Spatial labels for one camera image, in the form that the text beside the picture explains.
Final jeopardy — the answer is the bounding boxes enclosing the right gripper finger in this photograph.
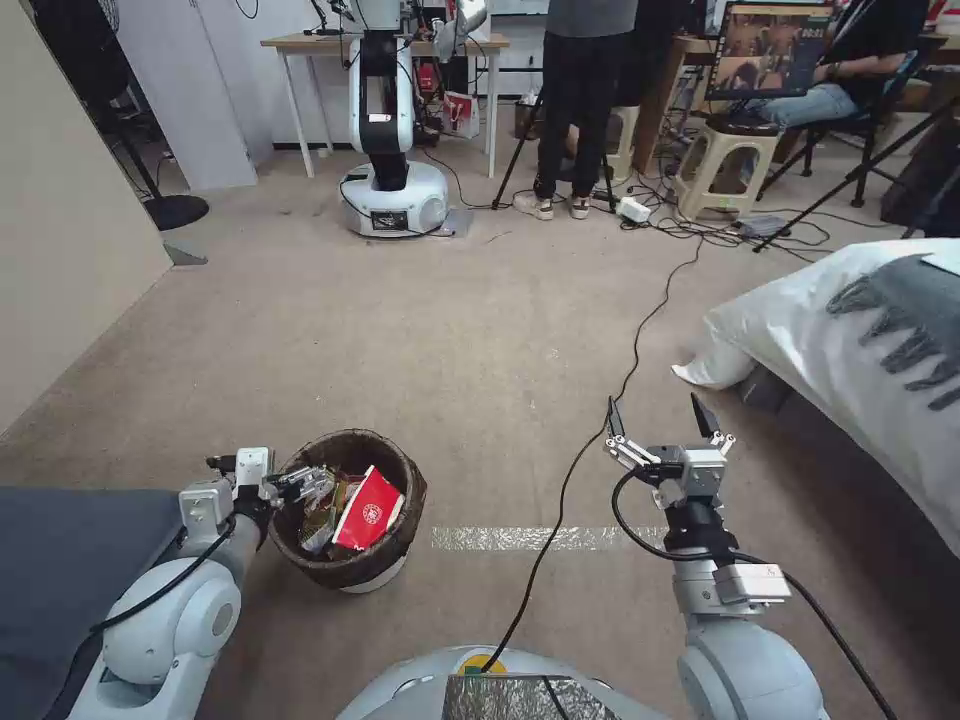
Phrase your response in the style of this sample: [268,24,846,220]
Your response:
[689,392,737,457]
[602,396,663,471]

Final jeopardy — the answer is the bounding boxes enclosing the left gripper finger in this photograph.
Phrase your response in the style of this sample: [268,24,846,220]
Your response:
[262,464,332,491]
[272,479,337,511]

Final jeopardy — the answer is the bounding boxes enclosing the brown woven trash bin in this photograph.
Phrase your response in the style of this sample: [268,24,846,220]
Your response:
[266,428,429,595]

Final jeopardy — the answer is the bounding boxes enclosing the grey floor plate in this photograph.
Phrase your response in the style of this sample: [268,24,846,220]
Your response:
[434,206,476,240]

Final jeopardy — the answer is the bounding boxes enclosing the black floor fan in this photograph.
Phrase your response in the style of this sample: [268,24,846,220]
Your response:
[44,0,212,232]

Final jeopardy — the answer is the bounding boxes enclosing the crumpled snack wrappers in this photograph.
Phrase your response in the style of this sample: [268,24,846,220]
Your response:
[298,468,354,558]

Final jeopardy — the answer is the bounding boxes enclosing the dark box under bed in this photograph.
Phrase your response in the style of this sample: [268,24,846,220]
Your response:
[737,368,793,416]

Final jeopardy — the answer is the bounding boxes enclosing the red paper packet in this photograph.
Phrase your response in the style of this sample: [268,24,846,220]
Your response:
[329,464,407,553]

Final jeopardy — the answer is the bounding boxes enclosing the white bed duvet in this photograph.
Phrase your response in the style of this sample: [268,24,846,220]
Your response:
[669,238,960,558]

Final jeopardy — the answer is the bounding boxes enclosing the silver tape strip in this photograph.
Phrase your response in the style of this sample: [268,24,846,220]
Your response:
[431,524,670,553]

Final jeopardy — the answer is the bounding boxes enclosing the dark grey mat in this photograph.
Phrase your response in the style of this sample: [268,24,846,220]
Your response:
[0,485,189,720]

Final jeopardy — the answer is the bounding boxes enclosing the white robot front shell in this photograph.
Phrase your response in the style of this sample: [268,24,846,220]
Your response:
[335,644,680,720]

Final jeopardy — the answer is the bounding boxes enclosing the grey fringed scarf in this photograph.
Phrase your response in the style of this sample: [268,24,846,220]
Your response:
[824,253,960,414]

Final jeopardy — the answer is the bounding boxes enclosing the beige plastic stool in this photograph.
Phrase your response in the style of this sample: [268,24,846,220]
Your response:
[669,112,783,223]
[599,103,643,183]

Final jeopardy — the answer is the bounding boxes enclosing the black tripod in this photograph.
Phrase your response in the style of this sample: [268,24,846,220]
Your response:
[752,93,960,255]
[490,71,616,213]

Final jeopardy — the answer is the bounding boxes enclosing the black case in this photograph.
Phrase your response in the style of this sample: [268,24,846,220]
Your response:
[878,131,960,240]

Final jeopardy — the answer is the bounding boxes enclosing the person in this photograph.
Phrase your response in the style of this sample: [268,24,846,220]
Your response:
[746,0,933,130]
[512,0,640,223]

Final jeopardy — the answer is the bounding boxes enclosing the red and white bag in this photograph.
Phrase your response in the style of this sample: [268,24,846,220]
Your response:
[440,88,482,142]

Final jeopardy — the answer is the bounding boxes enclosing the computer monitor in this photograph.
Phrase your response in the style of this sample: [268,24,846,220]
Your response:
[703,0,835,104]

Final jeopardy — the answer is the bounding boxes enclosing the white and black robot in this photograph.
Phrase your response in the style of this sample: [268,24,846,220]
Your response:
[337,0,493,241]

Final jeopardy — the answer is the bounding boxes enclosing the white panel board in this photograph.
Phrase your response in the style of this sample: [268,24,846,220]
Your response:
[116,0,276,194]

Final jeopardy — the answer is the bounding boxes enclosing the wooden table white legs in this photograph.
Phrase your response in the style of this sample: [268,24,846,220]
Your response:
[260,32,512,181]

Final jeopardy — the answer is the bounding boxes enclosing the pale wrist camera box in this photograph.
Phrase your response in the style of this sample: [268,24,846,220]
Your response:
[235,446,272,490]
[680,447,728,499]

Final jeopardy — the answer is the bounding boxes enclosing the long black floor cable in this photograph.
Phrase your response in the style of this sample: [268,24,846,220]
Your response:
[478,238,706,673]

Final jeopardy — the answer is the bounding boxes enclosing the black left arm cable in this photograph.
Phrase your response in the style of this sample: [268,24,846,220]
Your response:
[88,517,235,639]

